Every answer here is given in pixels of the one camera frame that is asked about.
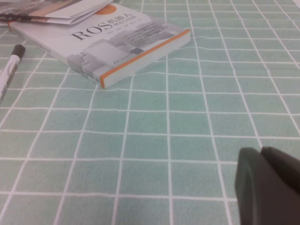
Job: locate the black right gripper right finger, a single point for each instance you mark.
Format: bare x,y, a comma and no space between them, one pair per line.
283,164

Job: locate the white ROS book orange spine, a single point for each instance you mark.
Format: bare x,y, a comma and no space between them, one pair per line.
98,44

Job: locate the green checked tablecloth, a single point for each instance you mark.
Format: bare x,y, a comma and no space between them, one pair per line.
164,131

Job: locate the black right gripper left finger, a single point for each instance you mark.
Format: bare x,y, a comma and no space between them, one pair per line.
257,192

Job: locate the white marker with black cap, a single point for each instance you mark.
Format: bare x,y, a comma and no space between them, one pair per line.
10,65

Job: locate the folded brochure with robot photos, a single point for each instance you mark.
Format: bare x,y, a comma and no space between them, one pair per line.
68,11

